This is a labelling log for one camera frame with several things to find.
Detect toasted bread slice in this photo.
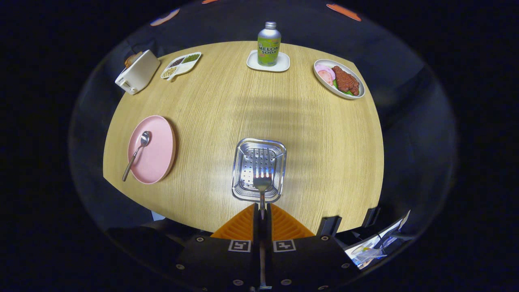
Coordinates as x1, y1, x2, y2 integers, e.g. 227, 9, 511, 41
124, 52, 143, 68

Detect black table clamp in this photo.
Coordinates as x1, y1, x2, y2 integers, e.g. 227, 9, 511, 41
362, 207, 381, 228

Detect green label soda bottle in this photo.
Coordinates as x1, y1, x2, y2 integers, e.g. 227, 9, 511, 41
257, 21, 282, 67

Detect white toaster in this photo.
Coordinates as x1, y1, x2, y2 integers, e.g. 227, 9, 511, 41
115, 49, 161, 95

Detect silver metal spoon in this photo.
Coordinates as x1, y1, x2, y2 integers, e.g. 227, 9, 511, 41
122, 131, 151, 182

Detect small white square saucer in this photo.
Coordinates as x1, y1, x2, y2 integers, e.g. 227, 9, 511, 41
247, 49, 291, 73

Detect silver metal fork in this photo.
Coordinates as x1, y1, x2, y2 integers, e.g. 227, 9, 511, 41
253, 166, 273, 289

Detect perforated metal tray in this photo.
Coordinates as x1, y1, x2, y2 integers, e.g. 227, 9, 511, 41
231, 138, 287, 203

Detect printed paper sheets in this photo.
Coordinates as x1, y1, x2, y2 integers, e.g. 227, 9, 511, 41
345, 210, 411, 270

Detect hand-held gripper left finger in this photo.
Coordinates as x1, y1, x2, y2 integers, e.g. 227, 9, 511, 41
176, 203, 260, 290

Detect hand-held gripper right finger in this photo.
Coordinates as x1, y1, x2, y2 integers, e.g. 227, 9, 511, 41
266, 203, 357, 290

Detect pink round plate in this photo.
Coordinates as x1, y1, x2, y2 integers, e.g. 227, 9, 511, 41
128, 115, 177, 185

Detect green vegetable leaf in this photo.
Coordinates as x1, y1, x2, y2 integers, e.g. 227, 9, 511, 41
335, 79, 353, 96

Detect white divided dish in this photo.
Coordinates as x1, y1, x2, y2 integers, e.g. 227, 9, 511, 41
161, 52, 202, 82

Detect white oval plate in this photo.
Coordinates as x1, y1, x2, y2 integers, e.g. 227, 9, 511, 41
313, 59, 366, 100

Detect brown meat piece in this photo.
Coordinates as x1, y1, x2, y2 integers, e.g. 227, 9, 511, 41
331, 66, 360, 96

